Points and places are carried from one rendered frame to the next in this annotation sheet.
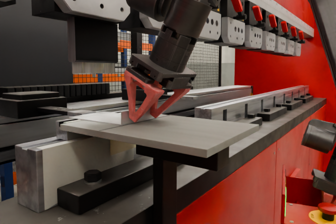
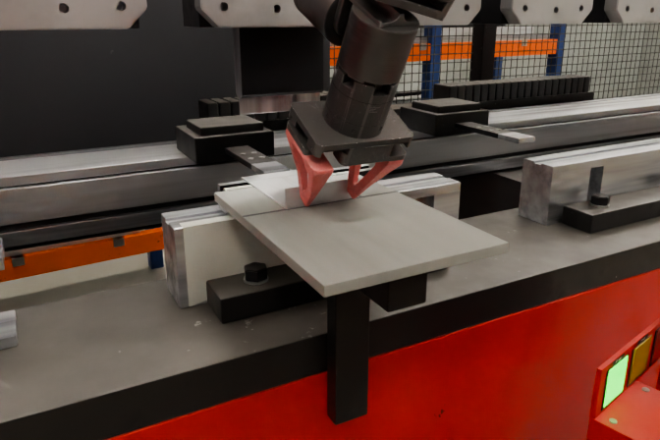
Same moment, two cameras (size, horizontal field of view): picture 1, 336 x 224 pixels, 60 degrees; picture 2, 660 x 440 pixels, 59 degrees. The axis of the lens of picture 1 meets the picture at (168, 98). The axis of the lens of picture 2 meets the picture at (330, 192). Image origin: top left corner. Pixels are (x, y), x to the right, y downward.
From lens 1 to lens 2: 25 cm
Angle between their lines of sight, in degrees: 29
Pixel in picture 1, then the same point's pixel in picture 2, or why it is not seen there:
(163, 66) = (335, 128)
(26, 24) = not seen: outside the picture
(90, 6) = (254, 14)
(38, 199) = (180, 291)
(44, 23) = not seen: outside the picture
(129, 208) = (291, 330)
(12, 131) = (195, 178)
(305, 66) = not seen: outside the picture
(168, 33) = (339, 77)
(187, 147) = (308, 274)
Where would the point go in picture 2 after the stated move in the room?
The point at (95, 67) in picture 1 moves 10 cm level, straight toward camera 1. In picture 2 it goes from (282, 101) to (250, 115)
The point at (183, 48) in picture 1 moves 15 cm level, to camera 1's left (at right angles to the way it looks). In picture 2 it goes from (362, 102) to (218, 91)
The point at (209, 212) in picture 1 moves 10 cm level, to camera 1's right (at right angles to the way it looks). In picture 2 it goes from (469, 361) to (556, 384)
